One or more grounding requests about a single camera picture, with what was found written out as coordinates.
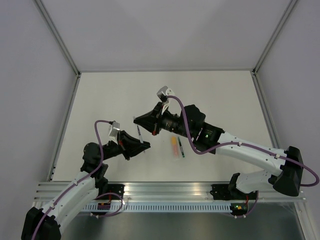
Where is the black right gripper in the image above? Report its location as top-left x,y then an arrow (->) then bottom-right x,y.
134,102 -> 193,139

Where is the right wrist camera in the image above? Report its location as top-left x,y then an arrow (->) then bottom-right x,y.
156,85 -> 175,115

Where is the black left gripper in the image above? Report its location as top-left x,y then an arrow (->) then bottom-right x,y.
99,129 -> 151,162

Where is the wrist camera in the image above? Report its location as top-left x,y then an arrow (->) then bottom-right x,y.
156,85 -> 175,115
108,121 -> 121,144

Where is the right aluminium frame post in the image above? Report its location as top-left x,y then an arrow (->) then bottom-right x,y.
251,0 -> 299,76

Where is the orange highlighter marker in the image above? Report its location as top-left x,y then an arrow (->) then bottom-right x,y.
171,144 -> 180,160

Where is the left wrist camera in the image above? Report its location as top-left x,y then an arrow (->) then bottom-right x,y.
108,121 -> 121,144

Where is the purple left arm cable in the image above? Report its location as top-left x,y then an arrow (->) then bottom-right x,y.
31,120 -> 116,240

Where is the aluminium mounting rail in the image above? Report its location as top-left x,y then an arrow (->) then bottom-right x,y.
33,181 -> 306,203

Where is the left aluminium frame post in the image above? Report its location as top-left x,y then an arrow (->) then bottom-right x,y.
32,0 -> 81,77

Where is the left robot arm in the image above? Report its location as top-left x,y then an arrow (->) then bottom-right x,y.
21,130 -> 151,240

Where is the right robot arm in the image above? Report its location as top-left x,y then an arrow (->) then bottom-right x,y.
133,102 -> 303,199

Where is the white slotted cable duct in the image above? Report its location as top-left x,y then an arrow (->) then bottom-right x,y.
82,202 -> 232,214

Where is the green fineliner pen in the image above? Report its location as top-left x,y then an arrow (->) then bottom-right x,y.
177,137 -> 186,158

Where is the aluminium frame post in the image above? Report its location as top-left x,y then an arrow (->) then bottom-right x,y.
251,0 -> 299,76
32,0 -> 81,77

